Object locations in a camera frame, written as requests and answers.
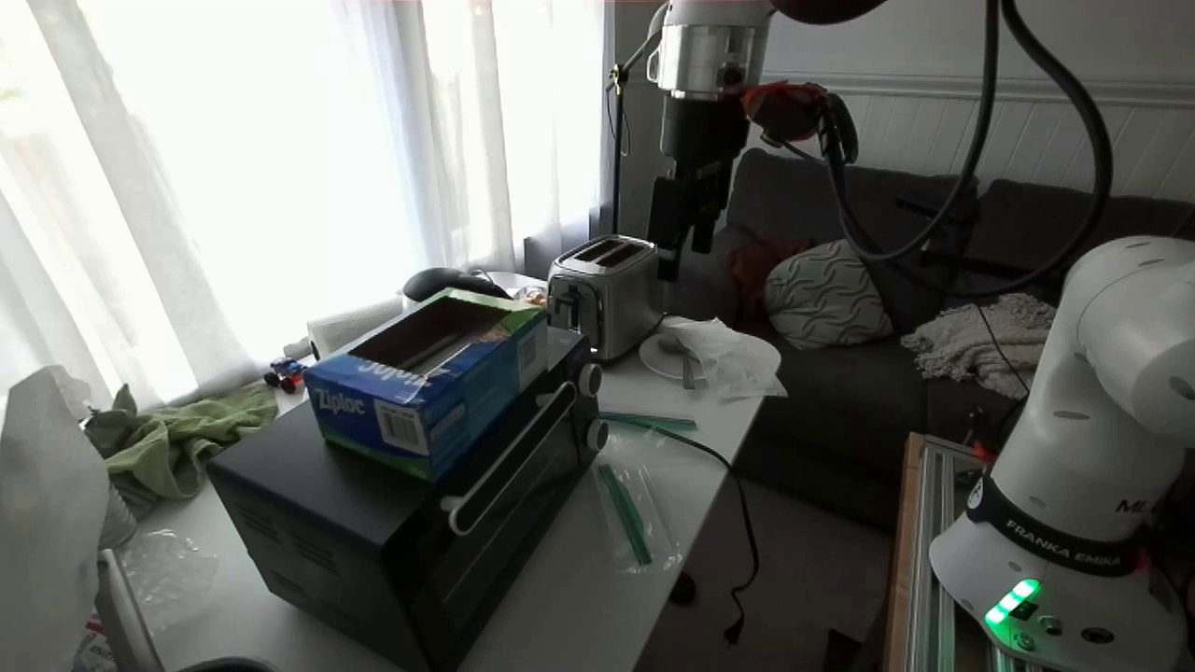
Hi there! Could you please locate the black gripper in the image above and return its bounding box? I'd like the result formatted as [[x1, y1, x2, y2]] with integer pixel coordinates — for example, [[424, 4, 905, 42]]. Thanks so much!
[[645, 95, 752, 263]]

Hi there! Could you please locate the blue Ziploc box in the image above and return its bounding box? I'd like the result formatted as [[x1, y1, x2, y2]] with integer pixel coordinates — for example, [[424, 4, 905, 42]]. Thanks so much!
[[308, 286, 558, 485]]

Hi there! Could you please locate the red cushion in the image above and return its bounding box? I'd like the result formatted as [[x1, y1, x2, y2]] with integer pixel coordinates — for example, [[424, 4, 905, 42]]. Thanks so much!
[[725, 235, 782, 327]]

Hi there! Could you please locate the floor lamp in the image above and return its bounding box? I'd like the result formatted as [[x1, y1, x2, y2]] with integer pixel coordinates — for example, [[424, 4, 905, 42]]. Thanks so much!
[[603, 10, 668, 243]]

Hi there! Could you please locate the silver two-slot toaster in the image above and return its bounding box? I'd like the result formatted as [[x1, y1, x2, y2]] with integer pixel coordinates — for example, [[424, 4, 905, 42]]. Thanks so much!
[[546, 230, 668, 366]]

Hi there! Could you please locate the white crumpled cloth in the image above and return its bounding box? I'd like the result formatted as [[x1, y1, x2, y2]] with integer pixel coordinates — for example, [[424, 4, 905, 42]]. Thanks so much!
[[635, 312, 788, 402]]

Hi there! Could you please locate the white patterned pillow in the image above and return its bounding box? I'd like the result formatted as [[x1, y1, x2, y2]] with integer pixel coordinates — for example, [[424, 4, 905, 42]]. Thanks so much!
[[763, 235, 897, 354]]

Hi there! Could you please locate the dark grey sofa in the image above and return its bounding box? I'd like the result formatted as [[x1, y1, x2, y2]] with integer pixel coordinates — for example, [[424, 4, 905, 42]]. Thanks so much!
[[695, 144, 1195, 536]]

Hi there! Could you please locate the black round disc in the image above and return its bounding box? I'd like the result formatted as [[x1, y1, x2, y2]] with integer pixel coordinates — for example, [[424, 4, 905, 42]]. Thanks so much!
[[400, 264, 511, 305]]

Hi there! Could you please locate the cream knitted blanket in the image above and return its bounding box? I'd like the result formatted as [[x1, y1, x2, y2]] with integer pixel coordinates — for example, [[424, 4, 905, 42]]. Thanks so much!
[[897, 291, 1061, 401]]

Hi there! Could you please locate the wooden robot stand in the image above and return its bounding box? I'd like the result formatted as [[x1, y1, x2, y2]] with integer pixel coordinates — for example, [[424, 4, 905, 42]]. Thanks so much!
[[885, 431, 1002, 672]]

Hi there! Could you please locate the small red blue toy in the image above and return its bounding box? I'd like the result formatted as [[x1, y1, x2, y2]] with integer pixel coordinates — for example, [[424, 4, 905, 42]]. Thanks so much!
[[263, 354, 312, 396]]

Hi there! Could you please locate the white sheer curtain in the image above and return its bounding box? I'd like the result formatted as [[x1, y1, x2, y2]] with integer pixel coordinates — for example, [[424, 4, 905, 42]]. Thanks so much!
[[0, 0, 613, 413]]

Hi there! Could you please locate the black toaster oven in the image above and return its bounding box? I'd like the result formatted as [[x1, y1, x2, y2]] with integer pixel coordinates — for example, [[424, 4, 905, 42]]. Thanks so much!
[[203, 325, 613, 672]]

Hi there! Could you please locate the green cloth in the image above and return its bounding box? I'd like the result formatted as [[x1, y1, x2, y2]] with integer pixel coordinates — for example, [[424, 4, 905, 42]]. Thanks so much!
[[84, 382, 283, 514]]

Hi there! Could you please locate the black power cable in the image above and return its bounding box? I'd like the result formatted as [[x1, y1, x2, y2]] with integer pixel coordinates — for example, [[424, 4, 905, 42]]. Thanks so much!
[[645, 422, 766, 651]]

